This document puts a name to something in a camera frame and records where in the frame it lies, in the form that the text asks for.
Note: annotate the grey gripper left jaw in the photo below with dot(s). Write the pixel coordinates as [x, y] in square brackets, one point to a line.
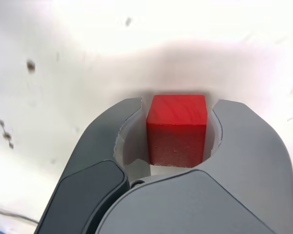
[88, 158]

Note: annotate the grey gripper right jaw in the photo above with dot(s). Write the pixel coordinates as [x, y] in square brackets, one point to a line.
[246, 170]

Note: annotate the red cube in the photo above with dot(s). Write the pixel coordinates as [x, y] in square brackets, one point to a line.
[177, 122]

